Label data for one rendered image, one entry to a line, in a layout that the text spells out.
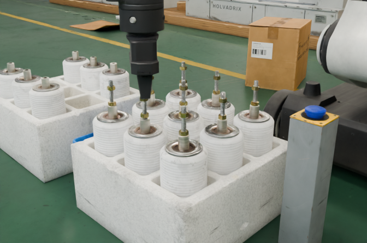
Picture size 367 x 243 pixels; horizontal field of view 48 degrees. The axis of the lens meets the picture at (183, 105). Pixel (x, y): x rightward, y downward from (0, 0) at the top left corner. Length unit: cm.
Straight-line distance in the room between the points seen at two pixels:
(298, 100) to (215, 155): 47
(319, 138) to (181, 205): 29
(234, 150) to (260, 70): 116
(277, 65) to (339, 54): 96
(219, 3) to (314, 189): 276
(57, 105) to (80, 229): 37
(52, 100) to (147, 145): 43
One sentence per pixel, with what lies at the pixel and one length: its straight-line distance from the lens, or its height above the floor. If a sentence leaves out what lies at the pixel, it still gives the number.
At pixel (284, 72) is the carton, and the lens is 198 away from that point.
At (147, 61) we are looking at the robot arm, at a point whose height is 42.
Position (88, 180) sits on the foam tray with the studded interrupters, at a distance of 102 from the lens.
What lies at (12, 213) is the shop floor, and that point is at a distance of 115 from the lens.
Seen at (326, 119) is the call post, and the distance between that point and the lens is 84.
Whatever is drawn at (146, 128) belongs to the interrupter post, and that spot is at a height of 26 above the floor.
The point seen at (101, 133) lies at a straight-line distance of 97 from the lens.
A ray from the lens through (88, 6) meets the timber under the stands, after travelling 499.
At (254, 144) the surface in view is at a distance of 97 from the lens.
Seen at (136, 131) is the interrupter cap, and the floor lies 25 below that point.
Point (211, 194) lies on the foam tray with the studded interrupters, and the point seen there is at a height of 18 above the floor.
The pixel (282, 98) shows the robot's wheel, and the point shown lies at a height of 19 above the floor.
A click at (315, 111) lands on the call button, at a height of 33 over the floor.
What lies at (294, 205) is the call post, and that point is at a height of 12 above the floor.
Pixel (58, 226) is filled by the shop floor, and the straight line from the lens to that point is 107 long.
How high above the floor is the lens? 62
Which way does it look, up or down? 20 degrees down
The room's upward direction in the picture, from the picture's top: straight up
